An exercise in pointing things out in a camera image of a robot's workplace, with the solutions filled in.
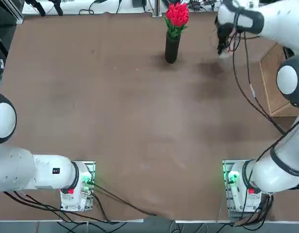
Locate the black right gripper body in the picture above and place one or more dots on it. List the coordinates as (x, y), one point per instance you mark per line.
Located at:
(223, 34)

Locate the pink doll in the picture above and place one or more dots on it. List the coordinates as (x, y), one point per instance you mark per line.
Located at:
(224, 55)

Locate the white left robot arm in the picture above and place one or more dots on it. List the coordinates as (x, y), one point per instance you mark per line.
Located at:
(42, 174)

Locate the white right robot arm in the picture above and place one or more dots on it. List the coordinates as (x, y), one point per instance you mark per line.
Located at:
(280, 26)

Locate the red tulip bouquet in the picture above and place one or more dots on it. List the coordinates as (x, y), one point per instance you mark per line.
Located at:
(177, 14)

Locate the black cylindrical vase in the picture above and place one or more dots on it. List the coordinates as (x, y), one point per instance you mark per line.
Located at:
(172, 49)

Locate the aluminium profile post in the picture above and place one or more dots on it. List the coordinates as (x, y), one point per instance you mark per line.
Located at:
(158, 8)

